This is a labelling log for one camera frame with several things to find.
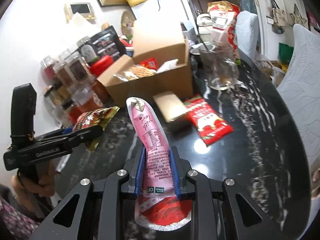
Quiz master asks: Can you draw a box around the person left hand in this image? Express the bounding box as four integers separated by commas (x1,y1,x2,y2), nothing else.
11,159,57,198

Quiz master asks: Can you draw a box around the red label jar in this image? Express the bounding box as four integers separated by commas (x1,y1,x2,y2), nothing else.
41,56,57,81

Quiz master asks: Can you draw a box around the wall intercom panel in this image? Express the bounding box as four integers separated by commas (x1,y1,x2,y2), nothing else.
64,3,95,23

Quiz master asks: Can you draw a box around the red gold snack packet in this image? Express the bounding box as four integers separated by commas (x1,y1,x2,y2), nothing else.
140,58,158,70

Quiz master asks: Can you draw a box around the light blue chair cushion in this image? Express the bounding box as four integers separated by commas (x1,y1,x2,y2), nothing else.
277,24,320,165

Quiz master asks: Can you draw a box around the open cardboard box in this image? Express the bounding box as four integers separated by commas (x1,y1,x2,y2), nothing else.
98,19,193,107

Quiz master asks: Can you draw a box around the brown tea jar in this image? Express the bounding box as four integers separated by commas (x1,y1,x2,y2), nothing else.
53,60,74,88

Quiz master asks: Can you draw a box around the waffle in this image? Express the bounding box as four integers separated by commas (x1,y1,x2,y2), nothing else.
114,65,156,82

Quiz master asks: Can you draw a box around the black coffee bag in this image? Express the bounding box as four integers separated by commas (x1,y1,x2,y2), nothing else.
90,26,125,61

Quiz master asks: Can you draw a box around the clear jar orange content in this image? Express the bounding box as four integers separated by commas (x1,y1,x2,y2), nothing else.
72,85,104,113

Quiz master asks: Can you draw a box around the large red white snack bag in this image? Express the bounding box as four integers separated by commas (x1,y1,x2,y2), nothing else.
207,1,241,65

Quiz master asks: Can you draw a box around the tan small box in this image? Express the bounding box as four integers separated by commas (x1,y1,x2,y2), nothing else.
153,91,188,122

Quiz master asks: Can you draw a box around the black lid spice jar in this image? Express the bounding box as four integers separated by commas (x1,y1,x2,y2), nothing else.
61,99,82,125

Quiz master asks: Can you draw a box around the pink snack pouch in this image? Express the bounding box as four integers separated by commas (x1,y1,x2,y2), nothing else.
126,97,192,231

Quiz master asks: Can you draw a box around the white refrigerator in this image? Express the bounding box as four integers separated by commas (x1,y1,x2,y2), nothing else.
131,0,197,33

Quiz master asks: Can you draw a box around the glass mug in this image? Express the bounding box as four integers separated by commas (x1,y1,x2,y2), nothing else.
198,42,239,91

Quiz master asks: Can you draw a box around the canvas tote bag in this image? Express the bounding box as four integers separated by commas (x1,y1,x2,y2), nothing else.
270,0,287,28

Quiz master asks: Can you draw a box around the dark tea jar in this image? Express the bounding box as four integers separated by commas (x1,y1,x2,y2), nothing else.
66,51,89,81

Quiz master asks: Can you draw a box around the white kettle thermos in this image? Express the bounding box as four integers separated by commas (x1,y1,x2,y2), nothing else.
196,14,213,42

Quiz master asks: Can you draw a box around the red spicy strip packet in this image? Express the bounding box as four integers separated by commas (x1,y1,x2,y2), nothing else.
183,95,234,146

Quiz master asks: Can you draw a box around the brown green snack packet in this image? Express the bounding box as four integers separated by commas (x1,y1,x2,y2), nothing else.
73,106,121,152

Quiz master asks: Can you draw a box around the red cylinder can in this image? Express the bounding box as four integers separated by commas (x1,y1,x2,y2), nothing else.
89,55,114,77

